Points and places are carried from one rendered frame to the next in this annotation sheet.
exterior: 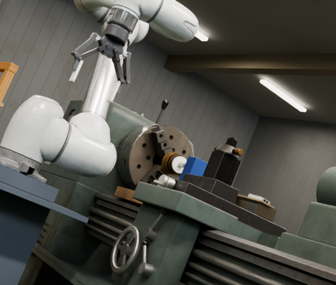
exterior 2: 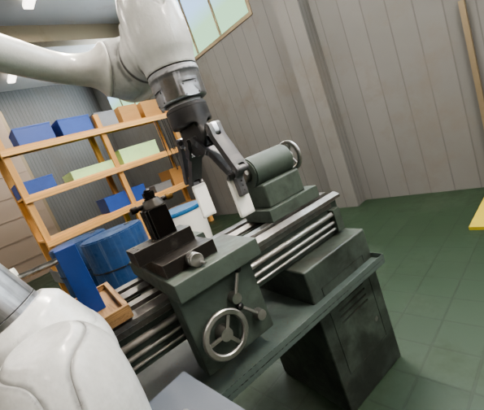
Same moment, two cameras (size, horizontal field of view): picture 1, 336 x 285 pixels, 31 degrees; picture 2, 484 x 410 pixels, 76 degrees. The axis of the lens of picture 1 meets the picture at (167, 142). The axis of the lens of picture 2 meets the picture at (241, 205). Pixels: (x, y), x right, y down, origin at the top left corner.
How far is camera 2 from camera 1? 2.03 m
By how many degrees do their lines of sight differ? 96
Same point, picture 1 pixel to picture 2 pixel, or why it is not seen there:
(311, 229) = (276, 197)
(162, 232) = (242, 284)
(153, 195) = (220, 270)
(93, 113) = (32, 294)
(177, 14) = not seen: hidden behind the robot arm
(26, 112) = (114, 384)
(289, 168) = not seen: outside the picture
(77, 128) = not seen: hidden behind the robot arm
